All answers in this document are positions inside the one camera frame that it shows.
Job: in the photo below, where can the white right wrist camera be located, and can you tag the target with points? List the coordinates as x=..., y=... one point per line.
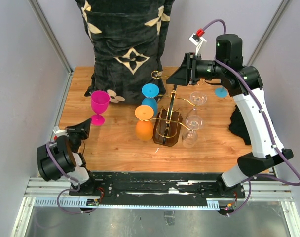
x=198, y=40

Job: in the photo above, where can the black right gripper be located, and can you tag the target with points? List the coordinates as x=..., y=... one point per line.
x=186, y=73

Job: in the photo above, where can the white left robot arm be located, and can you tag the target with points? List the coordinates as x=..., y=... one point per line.
x=61, y=158

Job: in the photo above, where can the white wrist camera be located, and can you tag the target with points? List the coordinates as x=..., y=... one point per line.
x=198, y=40
x=58, y=132

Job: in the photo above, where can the teal plastic wine glass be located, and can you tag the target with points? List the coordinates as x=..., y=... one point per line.
x=221, y=92

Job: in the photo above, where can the gold wire wine glass rack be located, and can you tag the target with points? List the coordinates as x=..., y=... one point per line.
x=167, y=123

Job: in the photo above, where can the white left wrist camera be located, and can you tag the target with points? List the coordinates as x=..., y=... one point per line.
x=58, y=132

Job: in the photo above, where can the black cloth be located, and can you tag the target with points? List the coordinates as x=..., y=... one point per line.
x=238, y=126

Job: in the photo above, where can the magenta plastic wine glass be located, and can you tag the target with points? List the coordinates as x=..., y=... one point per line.
x=99, y=103

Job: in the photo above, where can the clear wine glass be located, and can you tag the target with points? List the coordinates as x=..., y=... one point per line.
x=198, y=98
x=190, y=137

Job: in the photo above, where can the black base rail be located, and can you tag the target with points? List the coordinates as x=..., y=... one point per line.
x=158, y=189

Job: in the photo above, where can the blue plastic wine glass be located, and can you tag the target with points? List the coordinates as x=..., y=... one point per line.
x=150, y=91

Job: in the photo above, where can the orange plastic wine glass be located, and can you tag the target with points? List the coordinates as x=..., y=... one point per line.
x=144, y=127

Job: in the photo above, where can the clear wine glass rear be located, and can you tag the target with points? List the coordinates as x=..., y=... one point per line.
x=198, y=98

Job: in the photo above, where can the clear wine glass front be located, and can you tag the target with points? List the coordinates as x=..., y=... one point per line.
x=190, y=137

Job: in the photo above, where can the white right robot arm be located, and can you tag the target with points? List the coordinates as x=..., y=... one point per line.
x=245, y=86

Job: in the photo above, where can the black patterned plush pillow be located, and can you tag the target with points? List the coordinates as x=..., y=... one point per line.
x=128, y=38

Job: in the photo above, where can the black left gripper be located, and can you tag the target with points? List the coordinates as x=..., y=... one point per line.
x=82, y=129

